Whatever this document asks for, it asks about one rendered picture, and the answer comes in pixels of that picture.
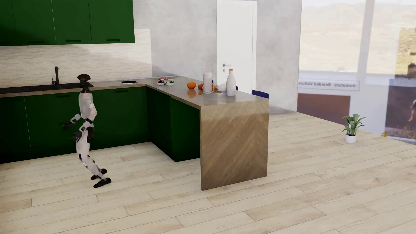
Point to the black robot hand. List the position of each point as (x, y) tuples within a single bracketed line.
[(77, 136), (67, 125)]

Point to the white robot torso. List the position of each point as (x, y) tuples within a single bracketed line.
[(87, 105)]

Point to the right robot leg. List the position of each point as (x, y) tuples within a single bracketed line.
[(98, 175)]

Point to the black sink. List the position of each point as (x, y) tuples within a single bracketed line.
[(35, 87)]

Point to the black robot head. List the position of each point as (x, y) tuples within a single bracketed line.
[(83, 78)]

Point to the black faucet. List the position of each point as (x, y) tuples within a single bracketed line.
[(56, 76)]

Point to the green base cabinets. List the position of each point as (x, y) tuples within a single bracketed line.
[(130, 120)]

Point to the black tablet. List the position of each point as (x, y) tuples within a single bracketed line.
[(129, 82)]

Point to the glass milk jug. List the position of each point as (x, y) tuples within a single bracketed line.
[(207, 83)]

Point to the wooden kitchen counter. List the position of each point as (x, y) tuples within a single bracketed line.
[(234, 139)]

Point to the white milk bottle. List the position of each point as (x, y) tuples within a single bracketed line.
[(230, 84)]

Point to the white door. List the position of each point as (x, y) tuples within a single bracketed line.
[(236, 45)]

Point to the white plant pot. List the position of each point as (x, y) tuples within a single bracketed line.
[(350, 138)]

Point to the green potted plant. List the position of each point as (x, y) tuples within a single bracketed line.
[(352, 123)]

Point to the green wall cabinets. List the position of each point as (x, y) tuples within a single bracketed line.
[(66, 21)]

